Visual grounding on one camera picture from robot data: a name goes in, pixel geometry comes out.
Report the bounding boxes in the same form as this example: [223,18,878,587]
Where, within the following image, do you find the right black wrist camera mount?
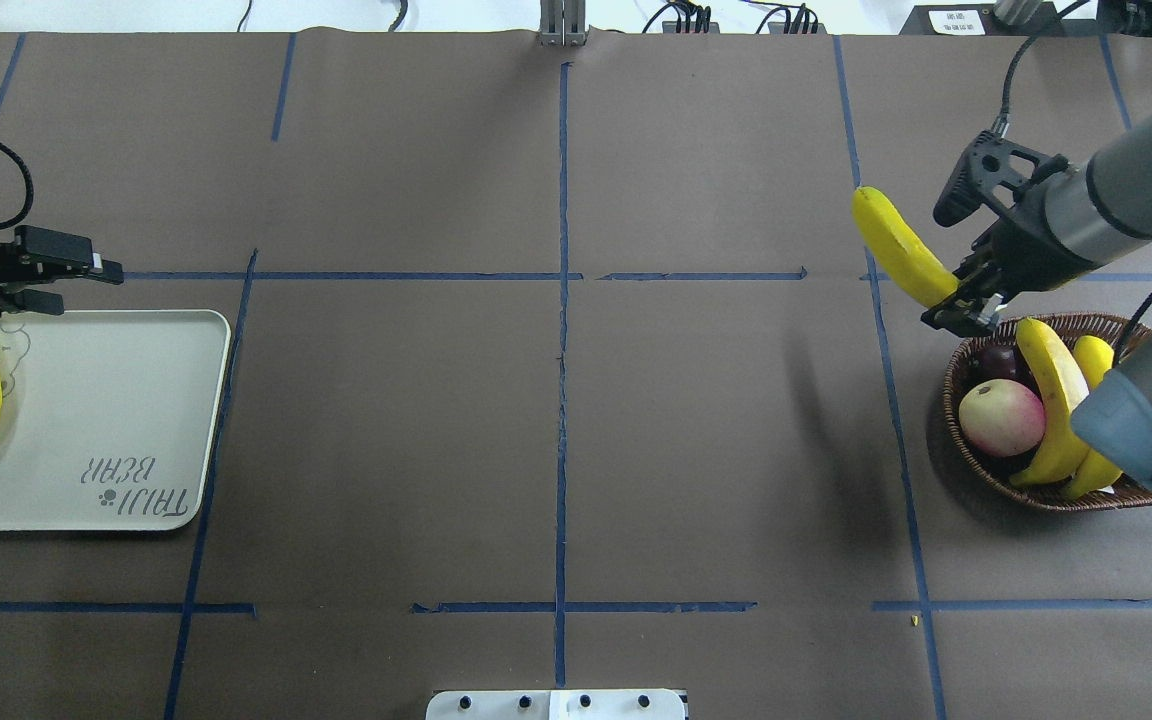
[932,129,1070,228]

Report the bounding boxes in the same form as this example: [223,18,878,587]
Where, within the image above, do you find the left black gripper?
[0,225,126,318]

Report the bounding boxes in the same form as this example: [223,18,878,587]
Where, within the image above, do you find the long yellow banana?
[1009,316,1089,487]

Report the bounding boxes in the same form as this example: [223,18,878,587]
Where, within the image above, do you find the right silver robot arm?
[922,118,1152,491]

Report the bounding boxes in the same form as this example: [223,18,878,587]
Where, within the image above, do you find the cream bear tray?
[0,309,230,530]

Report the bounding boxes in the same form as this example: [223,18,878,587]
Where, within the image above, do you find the aluminium frame post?
[538,0,589,47]

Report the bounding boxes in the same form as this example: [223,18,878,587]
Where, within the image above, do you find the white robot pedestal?
[425,688,690,719]

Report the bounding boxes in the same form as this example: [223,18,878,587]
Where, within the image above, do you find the right black camera cable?
[996,0,1152,361]

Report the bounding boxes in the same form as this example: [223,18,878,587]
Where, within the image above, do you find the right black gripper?
[920,195,1082,338]

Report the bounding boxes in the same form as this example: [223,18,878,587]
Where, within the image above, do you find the brown wicker basket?
[934,318,1152,511]

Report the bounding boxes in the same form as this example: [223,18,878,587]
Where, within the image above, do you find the pink green apple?
[957,379,1046,457]

